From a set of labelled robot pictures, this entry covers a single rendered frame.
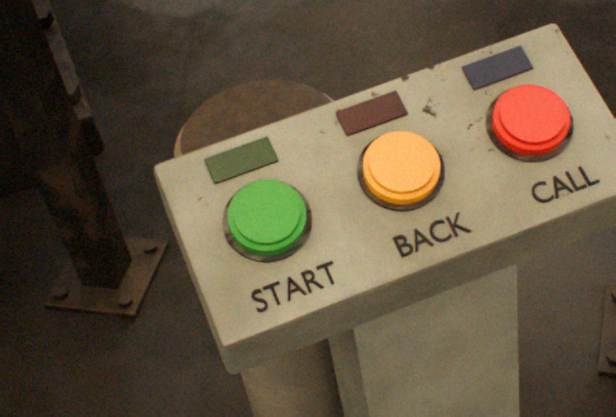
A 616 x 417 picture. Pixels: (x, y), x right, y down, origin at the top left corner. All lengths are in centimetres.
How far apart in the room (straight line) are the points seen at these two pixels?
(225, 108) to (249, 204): 21
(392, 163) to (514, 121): 7
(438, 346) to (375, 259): 10
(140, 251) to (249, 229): 86
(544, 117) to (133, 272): 87
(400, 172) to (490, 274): 8
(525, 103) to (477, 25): 108
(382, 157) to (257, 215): 7
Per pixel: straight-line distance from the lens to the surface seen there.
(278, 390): 87
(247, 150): 58
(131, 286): 137
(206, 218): 57
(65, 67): 163
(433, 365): 65
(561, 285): 131
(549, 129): 59
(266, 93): 77
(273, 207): 56
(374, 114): 59
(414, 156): 57
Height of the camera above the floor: 100
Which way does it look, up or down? 44 degrees down
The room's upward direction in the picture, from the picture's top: 11 degrees counter-clockwise
